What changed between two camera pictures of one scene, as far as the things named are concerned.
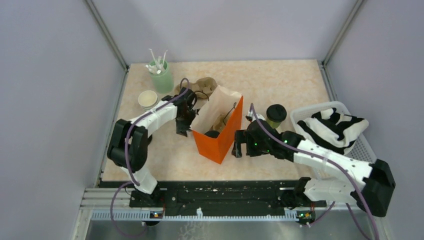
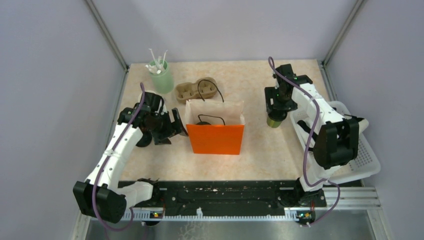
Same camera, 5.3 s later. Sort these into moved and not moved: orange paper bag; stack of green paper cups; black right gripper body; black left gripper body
Moved: orange paper bag; black right gripper body; black left gripper body
Not moved: stack of green paper cups
